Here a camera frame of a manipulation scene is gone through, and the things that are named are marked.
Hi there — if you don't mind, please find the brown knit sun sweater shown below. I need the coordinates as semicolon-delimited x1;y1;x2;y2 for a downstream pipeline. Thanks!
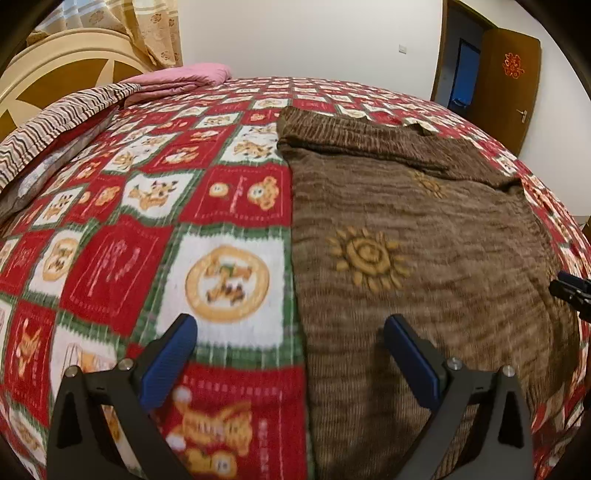
277;107;580;479

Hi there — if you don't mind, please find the red door decoration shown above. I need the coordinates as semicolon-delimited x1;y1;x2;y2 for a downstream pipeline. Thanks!
502;52;525;80

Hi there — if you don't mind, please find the brown wooden door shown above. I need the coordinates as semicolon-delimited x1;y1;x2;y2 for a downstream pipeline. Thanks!
466;28;542;155

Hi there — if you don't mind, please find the red checkered bear bedspread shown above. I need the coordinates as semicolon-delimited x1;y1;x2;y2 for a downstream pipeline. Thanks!
1;78;590;479

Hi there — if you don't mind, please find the striped pillow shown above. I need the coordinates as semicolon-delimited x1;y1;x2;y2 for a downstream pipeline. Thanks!
0;81;143;192

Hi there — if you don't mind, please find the folded pink blanket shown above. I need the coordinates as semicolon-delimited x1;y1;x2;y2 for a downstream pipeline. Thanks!
124;63;231;107

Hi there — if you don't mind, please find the cream wooden headboard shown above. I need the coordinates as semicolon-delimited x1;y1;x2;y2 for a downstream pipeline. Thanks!
1;28;155;138

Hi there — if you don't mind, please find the beige patterned curtain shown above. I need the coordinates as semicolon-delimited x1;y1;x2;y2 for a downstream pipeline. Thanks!
27;0;182;68

